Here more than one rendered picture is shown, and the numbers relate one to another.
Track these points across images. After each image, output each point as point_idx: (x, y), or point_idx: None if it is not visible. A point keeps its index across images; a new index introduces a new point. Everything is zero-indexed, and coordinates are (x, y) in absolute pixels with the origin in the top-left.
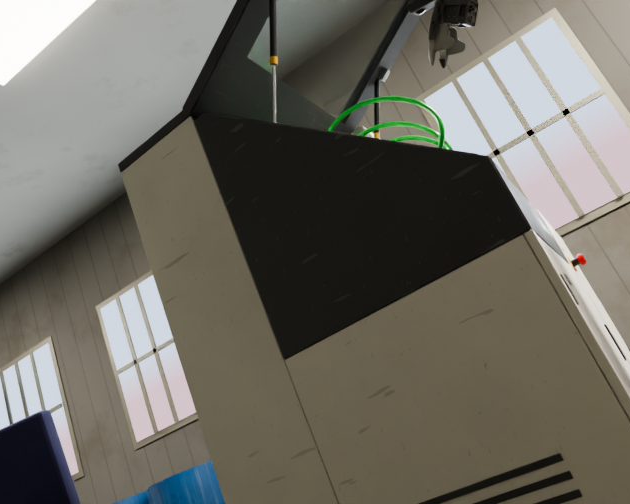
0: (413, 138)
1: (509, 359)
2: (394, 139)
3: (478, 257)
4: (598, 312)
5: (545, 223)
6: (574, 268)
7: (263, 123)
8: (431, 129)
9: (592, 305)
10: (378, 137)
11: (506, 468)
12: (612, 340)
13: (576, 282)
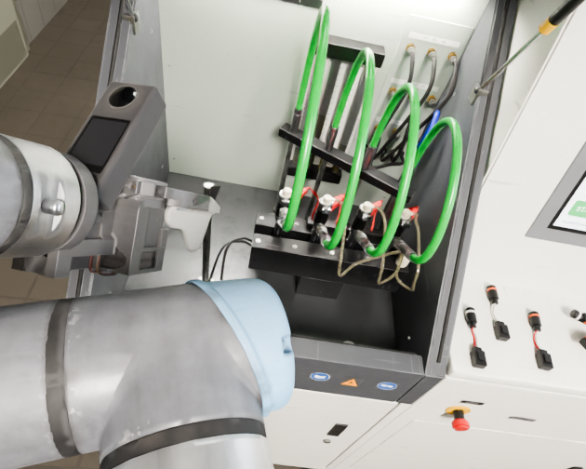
0: (406, 148)
1: None
2: (410, 111)
3: None
4: (384, 424)
5: (427, 381)
6: (446, 411)
7: (110, 9)
8: (348, 192)
9: (341, 416)
10: (542, 33)
11: None
12: (317, 425)
13: (294, 401)
